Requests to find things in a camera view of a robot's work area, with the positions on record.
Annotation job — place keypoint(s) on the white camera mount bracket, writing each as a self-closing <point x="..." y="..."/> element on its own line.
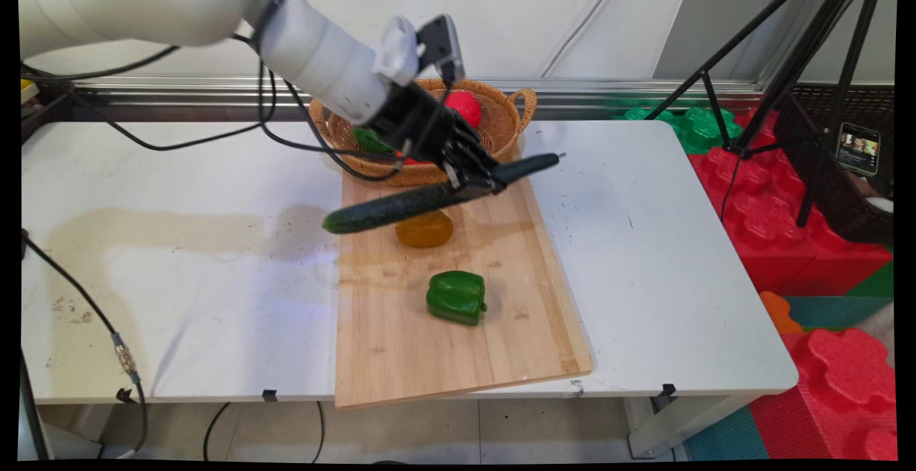
<point x="396" y="49"/>

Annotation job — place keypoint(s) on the black smartphone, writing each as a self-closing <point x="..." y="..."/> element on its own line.
<point x="858" y="149"/>

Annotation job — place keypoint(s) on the teal foam mat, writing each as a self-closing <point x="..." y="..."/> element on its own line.
<point x="837" y="311"/>

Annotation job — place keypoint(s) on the black woven chair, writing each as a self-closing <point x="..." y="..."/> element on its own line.
<point x="830" y="185"/>

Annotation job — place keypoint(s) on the white table leg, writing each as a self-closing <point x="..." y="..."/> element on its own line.
<point x="680" y="424"/>

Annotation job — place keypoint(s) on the wooden cutting board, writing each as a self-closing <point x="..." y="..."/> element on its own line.
<point x="444" y="356"/>

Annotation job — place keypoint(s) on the green toy bell pepper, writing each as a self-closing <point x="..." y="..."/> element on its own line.
<point x="456" y="299"/>

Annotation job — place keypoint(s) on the aluminium wall rail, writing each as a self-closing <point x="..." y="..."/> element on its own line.
<point x="608" y="86"/>

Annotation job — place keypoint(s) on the woven wicker basket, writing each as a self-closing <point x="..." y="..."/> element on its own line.
<point x="501" y="120"/>

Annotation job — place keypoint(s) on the orange foam piece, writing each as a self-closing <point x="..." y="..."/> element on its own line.
<point x="778" y="313"/>

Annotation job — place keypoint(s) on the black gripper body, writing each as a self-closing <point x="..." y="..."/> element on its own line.
<point x="411" y="124"/>

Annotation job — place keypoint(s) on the yellow toy potato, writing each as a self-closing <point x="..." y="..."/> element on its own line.
<point x="426" y="231"/>

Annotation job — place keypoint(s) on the long dark green cucumber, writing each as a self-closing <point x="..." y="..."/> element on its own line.
<point x="386" y="207"/>

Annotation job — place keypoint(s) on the black table clip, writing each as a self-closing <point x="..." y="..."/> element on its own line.
<point x="270" y="395"/>
<point x="667" y="389"/>
<point x="125" y="395"/>

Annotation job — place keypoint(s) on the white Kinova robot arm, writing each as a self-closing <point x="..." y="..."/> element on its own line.
<point x="179" y="6"/>

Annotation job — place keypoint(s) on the green foam block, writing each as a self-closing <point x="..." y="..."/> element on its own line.
<point x="698" y="131"/>

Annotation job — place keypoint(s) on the small green toy vegetable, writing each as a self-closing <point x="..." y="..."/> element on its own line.
<point x="371" y="142"/>

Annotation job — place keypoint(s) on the orange toy carrot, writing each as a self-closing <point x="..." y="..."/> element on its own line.
<point x="409" y="161"/>

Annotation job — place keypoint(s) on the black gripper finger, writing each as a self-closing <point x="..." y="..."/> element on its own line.
<point x="461" y="174"/>
<point x="483" y="156"/>

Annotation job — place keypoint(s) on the red toy tomato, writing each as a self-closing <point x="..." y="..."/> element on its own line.
<point x="466" y="106"/>

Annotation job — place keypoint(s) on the large red foam block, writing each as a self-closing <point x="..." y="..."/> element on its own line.
<point x="773" y="242"/>

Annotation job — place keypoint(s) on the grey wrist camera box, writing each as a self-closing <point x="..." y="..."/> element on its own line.
<point x="442" y="45"/>

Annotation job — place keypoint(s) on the black camera tripod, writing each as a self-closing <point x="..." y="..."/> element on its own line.
<point x="794" y="63"/>

